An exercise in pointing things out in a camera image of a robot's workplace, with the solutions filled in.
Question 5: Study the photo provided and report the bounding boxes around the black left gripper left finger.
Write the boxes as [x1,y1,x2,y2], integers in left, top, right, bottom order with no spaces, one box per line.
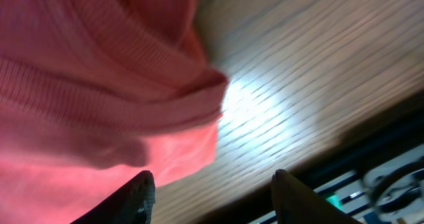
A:
[71,170,155,224]

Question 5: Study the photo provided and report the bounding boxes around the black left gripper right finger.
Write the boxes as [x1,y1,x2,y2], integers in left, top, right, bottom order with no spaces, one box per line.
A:
[270,169,360,224]

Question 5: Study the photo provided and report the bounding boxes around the orange red t-shirt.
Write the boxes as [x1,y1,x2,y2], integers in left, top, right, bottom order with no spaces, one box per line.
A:
[1,0,228,223]

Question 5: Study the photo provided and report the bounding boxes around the black mounting rail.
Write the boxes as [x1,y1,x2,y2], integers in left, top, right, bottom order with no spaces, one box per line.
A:
[198,91,424,224]

